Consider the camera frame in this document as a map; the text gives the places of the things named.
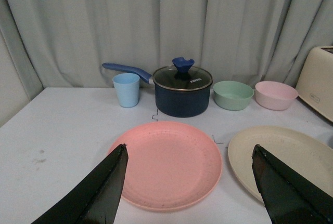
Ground pink bowl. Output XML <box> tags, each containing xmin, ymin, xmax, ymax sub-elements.
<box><xmin>255</xmin><ymin>81</ymin><xmax>298</xmax><ymax>111</ymax></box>

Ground dark blue saucepan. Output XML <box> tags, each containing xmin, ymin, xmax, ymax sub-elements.
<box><xmin>102</xmin><ymin>62</ymin><xmax>212</xmax><ymax>118</ymax></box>

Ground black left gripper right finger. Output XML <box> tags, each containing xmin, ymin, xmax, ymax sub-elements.
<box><xmin>252</xmin><ymin>144</ymin><xmax>332</xmax><ymax>223</ymax></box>

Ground cream plate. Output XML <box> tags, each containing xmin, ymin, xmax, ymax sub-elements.
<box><xmin>228</xmin><ymin>126</ymin><xmax>332</xmax><ymax>202</ymax></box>

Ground light blue cup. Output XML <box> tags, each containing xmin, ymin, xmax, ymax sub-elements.
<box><xmin>112</xmin><ymin>73</ymin><xmax>140</xmax><ymax>108</ymax></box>

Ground cream toaster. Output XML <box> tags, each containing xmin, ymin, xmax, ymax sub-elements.
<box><xmin>296</xmin><ymin>46</ymin><xmax>332</xmax><ymax>121</ymax></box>

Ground glass lid with blue knob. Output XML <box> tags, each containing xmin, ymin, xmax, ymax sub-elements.
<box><xmin>152</xmin><ymin>57</ymin><xmax>213</xmax><ymax>91</ymax></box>

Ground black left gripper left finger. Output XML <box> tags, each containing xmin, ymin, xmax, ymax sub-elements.
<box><xmin>34</xmin><ymin>144</ymin><xmax>129</xmax><ymax>223</ymax></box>

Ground grey curtain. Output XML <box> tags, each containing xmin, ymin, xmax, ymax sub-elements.
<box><xmin>1</xmin><ymin>0</ymin><xmax>332</xmax><ymax>124</ymax></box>

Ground green bowl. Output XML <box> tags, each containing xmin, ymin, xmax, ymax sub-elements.
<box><xmin>213</xmin><ymin>81</ymin><xmax>254</xmax><ymax>111</ymax></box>

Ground pink plate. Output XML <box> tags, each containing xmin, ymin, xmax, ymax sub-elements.
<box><xmin>109</xmin><ymin>121</ymin><xmax>223</xmax><ymax>212</ymax></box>

